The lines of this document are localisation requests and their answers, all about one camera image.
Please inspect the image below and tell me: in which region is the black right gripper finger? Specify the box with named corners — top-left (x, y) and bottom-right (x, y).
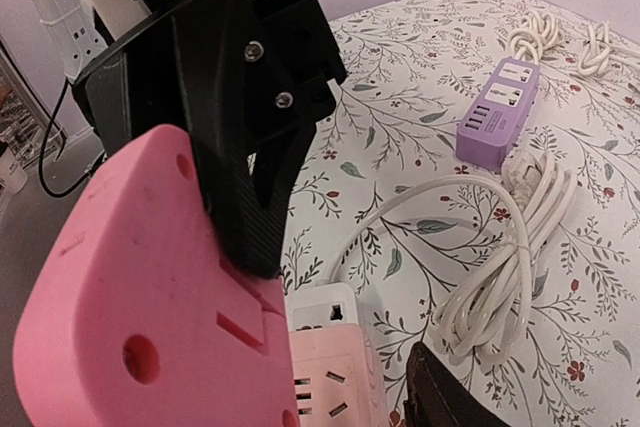
top-left (404, 342), bottom-right (505, 427)

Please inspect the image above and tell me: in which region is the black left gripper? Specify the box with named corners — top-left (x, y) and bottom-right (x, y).
top-left (74, 0), bottom-right (346, 279)

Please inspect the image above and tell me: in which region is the light pink cube socket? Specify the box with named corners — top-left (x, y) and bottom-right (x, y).
top-left (289, 323), bottom-right (388, 427)

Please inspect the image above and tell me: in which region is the white power strip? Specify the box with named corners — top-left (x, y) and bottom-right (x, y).
top-left (285, 282), bottom-right (363, 332)

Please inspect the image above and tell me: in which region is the pink plug adapter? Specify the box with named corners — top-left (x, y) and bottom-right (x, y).
top-left (13, 125), bottom-right (299, 426)

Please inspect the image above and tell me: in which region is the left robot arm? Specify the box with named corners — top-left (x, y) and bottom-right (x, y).
top-left (32, 0), bottom-right (347, 279)

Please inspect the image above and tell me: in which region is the floral patterned table mat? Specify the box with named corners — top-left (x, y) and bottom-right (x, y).
top-left (282, 0), bottom-right (639, 426)

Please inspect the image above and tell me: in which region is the purple power strip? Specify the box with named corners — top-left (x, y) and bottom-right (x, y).
top-left (455, 57), bottom-right (540, 172)

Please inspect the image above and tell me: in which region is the white bundled cable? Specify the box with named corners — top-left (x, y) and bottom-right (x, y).
top-left (319, 149), bottom-right (579, 368)

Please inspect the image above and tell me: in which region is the white coiled cable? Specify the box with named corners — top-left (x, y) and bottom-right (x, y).
top-left (507, 9), bottom-right (640, 78)

